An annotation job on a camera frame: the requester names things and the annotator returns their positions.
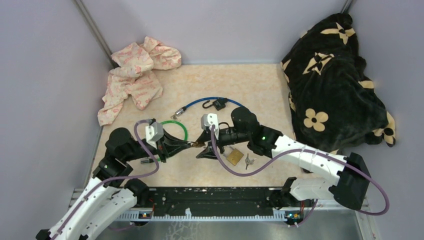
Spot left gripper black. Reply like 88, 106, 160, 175
123, 127, 192, 162

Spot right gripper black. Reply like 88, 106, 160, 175
195, 126, 250, 160

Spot small brass padlock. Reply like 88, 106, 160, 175
192, 142, 205, 148

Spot large brass padlock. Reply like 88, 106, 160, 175
223, 147, 244, 166

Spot green cable lock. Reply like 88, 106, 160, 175
151, 120, 189, 162

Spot black padlock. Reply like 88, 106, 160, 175
202, 98, 228, 111

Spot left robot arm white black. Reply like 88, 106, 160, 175
35, 122, 194, 240

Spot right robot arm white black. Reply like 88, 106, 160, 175
197, 107, 371, 211

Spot keys of large padlock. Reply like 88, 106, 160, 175
244, 154, 256, 170

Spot pink patterned cloth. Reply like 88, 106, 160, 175
97, 36, 182, 126

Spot black floral blanket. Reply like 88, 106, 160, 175
280, 13, 396, 153

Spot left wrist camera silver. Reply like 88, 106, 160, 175
145, 121, 164, 149

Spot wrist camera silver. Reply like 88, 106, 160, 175
200, 113, 219, 132
145, 121, 164, 149

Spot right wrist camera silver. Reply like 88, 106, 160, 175
200, 113, 219, 132

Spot blue cable lock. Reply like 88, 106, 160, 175
170, 96, 243, 121

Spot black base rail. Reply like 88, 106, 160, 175
127, 178, 302, 223

